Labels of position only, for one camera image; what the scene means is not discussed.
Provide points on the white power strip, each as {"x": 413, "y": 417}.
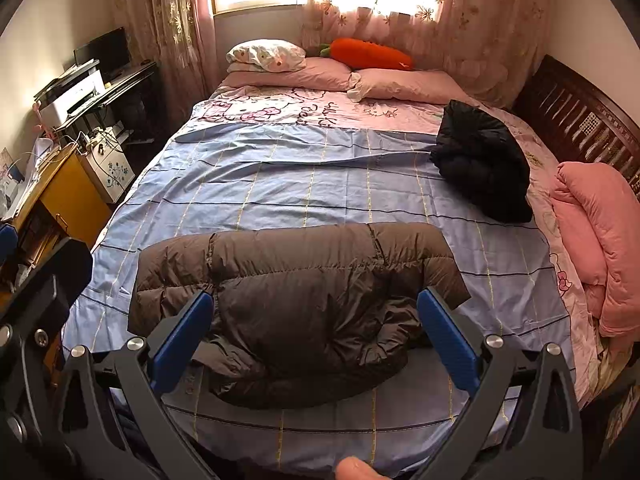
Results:
{"x": 87, "y": 141}

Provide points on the dark wooden headboard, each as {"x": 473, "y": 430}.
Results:
{"x": 565, "y": 105}

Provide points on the person's right hand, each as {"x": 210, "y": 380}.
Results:
{"x": 357, "y": 469}

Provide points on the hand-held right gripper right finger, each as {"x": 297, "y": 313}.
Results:
{"x": 450, "y": 340}

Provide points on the blue plaid bedsheet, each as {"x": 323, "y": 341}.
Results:
{"x": 300, "y": 185}

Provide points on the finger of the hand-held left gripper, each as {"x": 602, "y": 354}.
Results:
{"x": 55, "y": 272}
{"x": 6, "y": 242}

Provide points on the pink lace curtain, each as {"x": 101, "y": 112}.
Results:
{"x": 480, "y": 20}

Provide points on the pink quilt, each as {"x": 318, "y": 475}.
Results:
{"x": 600, "y": 235}

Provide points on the black computer desk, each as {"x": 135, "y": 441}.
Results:
{"x": 130, "y": 80}

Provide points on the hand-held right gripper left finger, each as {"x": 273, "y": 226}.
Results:
{"x": 180, "y": 340}

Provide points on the black computer monitor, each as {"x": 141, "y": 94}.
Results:
{"x": 102, "y": 50}

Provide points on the pile of papers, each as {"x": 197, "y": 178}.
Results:
{"x": 20, "y": 180}

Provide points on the orange carrot plush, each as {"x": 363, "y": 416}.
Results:
{"x": 375, "y": 52}

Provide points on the pink floral curtain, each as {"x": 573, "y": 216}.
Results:
{"x": 170, "y": 10}

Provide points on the white printer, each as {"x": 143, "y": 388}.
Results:
{"x": 75, "y": 97}

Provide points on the white floral small cabinet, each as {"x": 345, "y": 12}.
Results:
{"x": 112, "y": 170}

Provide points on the pink pillow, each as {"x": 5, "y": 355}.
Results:
{"x": 410, "y": 85}
{"x": 310, "y": 77}

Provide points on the white floral pillow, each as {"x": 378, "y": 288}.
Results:
{"x": 265, "y": 55}

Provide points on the yellow wooden cabinet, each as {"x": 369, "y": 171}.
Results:
{"x": 70, "y": 185}

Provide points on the brown down jacket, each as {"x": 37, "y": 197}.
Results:
{"x": 300, "y": 285}

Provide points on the black down jacket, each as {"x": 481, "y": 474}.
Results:
{"x": 480, "y": 160}

